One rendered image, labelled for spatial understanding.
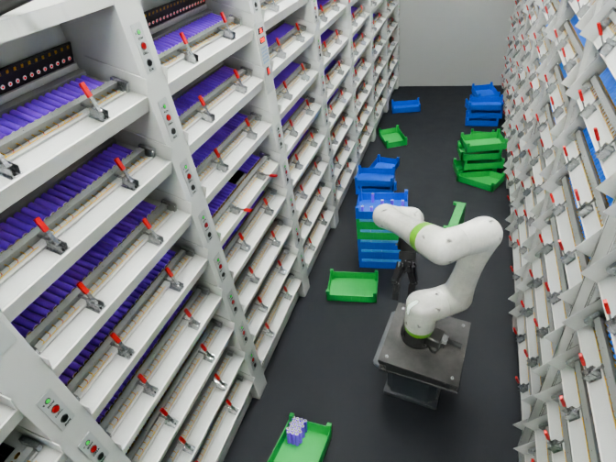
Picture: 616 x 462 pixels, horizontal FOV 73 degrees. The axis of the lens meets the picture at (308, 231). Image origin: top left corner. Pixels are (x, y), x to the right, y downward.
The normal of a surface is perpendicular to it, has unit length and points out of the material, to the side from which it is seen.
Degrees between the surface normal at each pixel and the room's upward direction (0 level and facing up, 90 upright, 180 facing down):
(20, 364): 90
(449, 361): 5
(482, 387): 0
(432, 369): 5
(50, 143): 20
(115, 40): 90
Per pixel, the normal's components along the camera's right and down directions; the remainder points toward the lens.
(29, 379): 0.94, 0.11
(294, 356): -0.13, -0.78
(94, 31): -0.32, 0.62
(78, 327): 0.21, -0.70
